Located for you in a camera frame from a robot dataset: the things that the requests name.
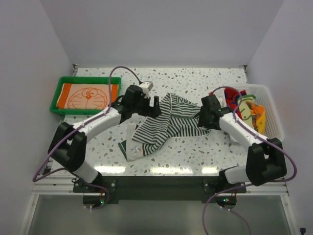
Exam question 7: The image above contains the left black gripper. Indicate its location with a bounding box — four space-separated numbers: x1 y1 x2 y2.
131 94 160 118

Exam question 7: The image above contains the green white striped towel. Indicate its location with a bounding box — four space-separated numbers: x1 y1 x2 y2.
118 93 209 162

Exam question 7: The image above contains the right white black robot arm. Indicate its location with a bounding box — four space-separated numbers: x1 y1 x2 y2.
198 94 287 192

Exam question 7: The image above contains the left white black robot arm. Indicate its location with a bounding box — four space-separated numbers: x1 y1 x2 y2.
48 82 161 192

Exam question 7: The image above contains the red blue patterned towel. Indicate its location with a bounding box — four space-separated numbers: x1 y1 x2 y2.
224 88 240 110

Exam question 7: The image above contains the green plastic tray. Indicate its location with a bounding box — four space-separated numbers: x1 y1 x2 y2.
50 76 121 116

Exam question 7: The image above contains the orange yellow patterned towel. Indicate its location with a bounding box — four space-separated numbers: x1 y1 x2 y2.
239 94 266 135

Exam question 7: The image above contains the white plastic basket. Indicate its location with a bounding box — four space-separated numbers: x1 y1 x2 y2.
219 84 285 150

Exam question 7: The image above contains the orange folded cartoon towel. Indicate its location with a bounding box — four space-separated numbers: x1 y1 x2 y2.
56 83 119 110

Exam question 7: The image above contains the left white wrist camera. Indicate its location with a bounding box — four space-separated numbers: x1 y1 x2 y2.
139 81 154 98

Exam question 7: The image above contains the black mounting base plate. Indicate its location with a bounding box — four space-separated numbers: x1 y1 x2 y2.
73 175 247 205

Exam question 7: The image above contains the aluminium frame rail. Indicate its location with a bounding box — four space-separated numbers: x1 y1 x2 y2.
19 175 299 235

